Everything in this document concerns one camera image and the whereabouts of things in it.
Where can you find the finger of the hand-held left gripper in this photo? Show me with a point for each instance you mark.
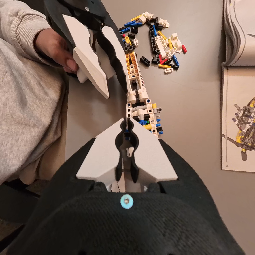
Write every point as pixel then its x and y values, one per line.
pixel 87 63
pixel 110 33

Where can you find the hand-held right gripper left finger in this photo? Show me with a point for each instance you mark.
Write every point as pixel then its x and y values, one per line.
pixel 99 159

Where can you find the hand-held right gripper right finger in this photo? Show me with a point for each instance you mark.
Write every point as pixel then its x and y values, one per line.
pixel 153 159

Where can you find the zebra striped lego helicopter model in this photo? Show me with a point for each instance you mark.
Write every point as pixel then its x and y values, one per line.
pixel 139 99

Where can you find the pile of loose lego pieces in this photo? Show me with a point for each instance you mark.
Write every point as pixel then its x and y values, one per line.
pixel 159 43

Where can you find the person's left hand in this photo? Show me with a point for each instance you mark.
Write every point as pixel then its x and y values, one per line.
pixel 53 47

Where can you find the open instruction booklet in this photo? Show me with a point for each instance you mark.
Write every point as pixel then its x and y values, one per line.
pixel 239 89

